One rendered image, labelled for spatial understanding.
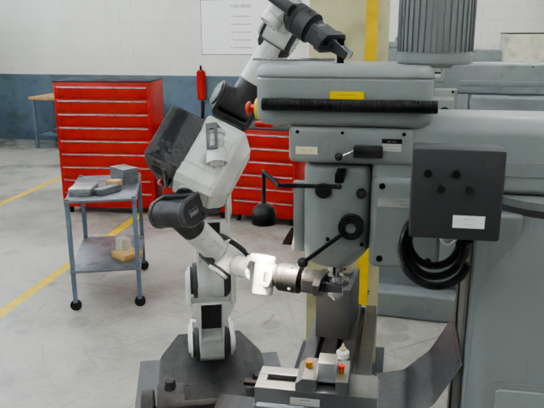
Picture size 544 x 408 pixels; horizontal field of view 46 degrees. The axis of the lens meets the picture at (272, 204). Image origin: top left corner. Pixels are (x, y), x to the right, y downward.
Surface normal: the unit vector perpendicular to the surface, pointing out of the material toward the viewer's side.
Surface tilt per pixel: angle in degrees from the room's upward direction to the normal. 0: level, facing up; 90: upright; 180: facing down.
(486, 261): 90
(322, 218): 90
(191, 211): 80
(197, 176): 58
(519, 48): 90
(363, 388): 0
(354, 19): 90
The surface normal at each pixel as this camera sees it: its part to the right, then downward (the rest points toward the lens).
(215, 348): 0.13, 0.48
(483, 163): -0.19, 0.26
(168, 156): 0.11, -0.29
